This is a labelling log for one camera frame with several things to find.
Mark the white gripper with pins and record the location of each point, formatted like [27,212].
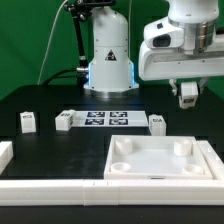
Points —
[168,63]

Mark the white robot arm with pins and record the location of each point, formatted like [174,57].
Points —
[183,44]

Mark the white AprilTag base sheet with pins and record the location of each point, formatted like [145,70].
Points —
[110,119]

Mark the white square tabletop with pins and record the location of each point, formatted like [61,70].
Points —
[155,157]

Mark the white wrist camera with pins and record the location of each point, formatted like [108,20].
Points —
[162,34]

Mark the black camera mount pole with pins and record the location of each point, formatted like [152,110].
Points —
[80,11]

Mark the white U-shaped obstacle fence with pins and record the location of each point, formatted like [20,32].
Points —
[119,192]

